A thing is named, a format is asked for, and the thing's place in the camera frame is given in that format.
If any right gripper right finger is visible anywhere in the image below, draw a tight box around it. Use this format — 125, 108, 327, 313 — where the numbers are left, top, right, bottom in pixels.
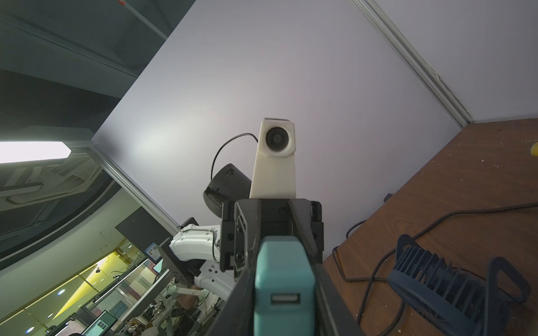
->
312, 264, 364, 336

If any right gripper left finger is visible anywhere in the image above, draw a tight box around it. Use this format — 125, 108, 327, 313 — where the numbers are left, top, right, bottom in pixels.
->
206, 270, 255, 336

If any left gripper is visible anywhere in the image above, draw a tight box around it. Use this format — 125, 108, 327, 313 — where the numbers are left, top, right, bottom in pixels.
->
219, 199, 324, 279

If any green plug adapter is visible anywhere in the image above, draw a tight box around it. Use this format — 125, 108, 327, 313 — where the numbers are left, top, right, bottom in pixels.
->
254, 236, 316, 335

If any black fan cable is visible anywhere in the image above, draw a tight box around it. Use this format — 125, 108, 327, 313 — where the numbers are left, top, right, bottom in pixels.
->
331, 202, 538, 336

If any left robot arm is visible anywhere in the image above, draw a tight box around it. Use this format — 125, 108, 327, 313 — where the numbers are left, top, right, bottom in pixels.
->
163, 163, 323, 308

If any dark blue desk fan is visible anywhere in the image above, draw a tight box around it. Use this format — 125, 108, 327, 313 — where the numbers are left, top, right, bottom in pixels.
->
388, 235, 531, 335

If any yellow green handled tool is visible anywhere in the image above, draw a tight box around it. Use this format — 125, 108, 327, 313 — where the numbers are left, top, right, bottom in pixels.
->
530, 142, 538, 157

